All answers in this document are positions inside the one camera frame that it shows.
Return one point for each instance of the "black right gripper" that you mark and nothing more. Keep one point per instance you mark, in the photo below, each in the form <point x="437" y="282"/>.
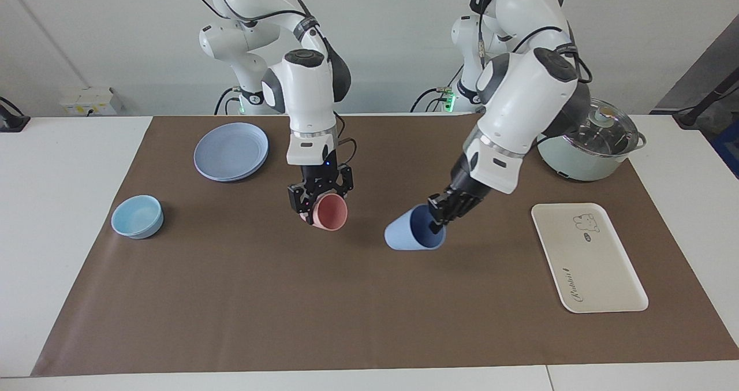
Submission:
<point x="318" y="178"/>

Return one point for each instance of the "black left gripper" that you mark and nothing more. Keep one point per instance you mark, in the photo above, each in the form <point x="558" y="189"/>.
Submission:
<point x="466" y="189"/>

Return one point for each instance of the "pink plastic cup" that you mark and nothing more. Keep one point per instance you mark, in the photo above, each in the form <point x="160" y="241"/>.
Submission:
<point x="332" y="212"/>

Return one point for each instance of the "blue plastic cup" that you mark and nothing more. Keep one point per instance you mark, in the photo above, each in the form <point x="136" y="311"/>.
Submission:
<point x="407" y="235"/>

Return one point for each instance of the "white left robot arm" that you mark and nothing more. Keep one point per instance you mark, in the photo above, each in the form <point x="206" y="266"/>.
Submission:
<point x="519" y="102"/>

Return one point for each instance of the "cream tray with rabbit print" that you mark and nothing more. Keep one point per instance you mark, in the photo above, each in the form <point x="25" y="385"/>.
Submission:
<point x="589" y="264"/>

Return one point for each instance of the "periwinkle blue plate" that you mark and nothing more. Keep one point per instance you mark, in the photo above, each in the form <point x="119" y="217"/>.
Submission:
<point x="231" y="151"/>

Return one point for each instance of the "brown table mat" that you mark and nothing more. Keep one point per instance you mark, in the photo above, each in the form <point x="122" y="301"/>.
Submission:
<point x="369" y="298"/>

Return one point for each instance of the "pale green cooking pot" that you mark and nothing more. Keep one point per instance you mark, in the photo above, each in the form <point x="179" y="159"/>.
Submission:
<point x="577" y="163"/>

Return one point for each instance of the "glass pot lid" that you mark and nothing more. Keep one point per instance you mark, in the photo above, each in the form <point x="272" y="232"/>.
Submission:
<point x="612" y="131"/>

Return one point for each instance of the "light blue bowl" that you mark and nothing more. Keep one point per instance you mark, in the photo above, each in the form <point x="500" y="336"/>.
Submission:
<point x="137" y="218"/>

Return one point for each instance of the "white power socket box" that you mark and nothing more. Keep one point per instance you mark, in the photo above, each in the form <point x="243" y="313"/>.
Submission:
<point x="86" y="99"/>

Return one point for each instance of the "black stand with pole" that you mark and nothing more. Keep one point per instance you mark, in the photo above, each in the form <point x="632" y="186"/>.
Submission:
<point x="690" y="116"/>

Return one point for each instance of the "blue box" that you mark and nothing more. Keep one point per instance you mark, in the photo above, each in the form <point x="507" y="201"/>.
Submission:
<point x="728" y="148"/>

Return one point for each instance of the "black table clamp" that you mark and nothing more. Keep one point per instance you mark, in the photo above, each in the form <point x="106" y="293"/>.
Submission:
<point x="11" y="122"/>

